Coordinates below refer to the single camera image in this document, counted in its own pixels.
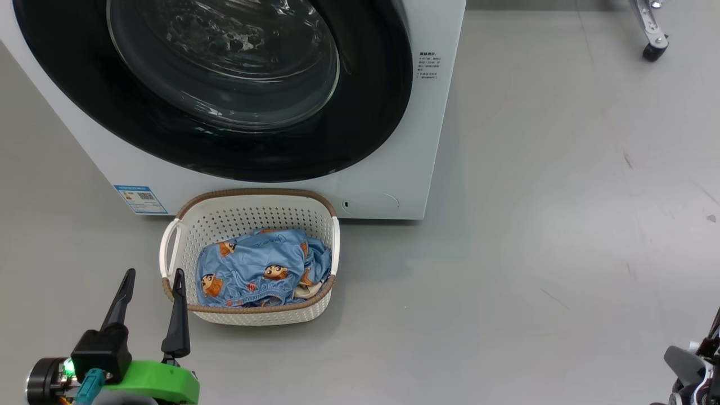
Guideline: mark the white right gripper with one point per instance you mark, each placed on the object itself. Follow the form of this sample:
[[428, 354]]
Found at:
[[711, 388]]

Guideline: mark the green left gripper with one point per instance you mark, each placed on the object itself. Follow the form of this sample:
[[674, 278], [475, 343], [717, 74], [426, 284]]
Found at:
[[163, 382]]

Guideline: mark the blue cartoon print garment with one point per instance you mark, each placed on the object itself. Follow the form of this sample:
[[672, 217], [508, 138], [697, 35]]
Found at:
[[253, 261]]

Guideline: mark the beige garment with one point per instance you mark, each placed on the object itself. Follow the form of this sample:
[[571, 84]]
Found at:
[[308, 290]]

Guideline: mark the round black glass washer door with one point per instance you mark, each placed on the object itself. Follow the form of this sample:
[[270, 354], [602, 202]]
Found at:
[[225, 146]]

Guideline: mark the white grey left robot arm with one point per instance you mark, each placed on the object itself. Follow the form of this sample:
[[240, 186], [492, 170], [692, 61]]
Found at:
[[45, 381]]

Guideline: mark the white perforated laundry basket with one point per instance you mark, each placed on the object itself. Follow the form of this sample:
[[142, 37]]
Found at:
[[225, 216]]

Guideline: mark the white front-load washing machine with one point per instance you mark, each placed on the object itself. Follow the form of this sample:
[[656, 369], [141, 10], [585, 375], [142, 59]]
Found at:
[[394, 140]]

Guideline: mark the blue energy label sticker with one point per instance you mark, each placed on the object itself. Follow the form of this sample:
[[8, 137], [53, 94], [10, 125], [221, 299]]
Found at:
[[140, 199]]

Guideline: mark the white rolling partition board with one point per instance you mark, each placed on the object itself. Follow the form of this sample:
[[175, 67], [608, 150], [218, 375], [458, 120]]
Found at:
[[651, 28]]

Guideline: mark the small text notice sticker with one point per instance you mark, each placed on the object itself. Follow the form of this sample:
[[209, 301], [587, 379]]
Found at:
[[428, 64]]

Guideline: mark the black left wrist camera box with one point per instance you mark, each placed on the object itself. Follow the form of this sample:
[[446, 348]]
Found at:
[[101, 351]]

